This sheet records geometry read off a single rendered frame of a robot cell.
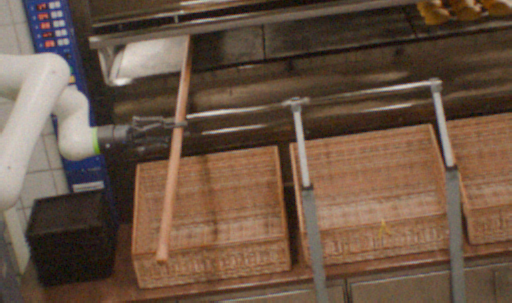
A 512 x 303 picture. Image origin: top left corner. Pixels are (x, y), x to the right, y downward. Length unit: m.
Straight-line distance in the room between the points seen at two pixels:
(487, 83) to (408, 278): 0.83
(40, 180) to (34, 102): 1.23
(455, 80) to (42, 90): 1.69
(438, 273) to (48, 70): 1.56
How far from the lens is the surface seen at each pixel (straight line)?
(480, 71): 3.86
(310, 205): 3.31
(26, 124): 2.76
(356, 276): 3.53
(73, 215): 3.73
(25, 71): 2.90
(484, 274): 3.62
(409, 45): 3.76
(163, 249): 2.60
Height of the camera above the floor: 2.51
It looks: 25 degrees down
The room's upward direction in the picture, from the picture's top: 9 degrees counter-clockwise
